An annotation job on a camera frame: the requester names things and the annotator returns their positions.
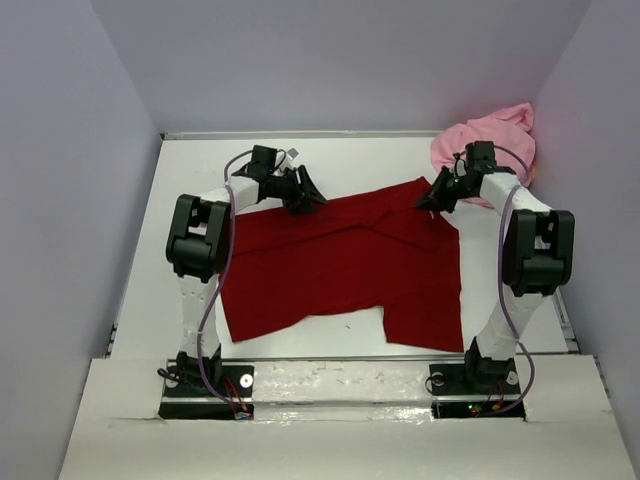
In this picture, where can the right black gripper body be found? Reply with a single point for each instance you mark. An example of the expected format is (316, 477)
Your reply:
(447, 190)

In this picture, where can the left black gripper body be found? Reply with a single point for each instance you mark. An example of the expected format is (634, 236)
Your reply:
(286, 189)

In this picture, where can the red t shirt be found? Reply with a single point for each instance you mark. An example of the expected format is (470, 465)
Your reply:
(368, 250)

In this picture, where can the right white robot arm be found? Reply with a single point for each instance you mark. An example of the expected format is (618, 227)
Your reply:
(535, 256)

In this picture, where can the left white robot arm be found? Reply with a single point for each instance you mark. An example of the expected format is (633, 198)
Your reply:
(200, 248)

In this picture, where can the pink t shirt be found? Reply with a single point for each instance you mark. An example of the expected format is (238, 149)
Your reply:
(508, 128)

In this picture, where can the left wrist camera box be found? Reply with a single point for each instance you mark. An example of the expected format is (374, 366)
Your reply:
(287, 159)

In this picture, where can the metal rail at front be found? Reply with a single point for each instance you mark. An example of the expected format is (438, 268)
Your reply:
(437, 357)

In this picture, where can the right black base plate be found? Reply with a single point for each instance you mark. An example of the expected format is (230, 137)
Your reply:
(457, 394)

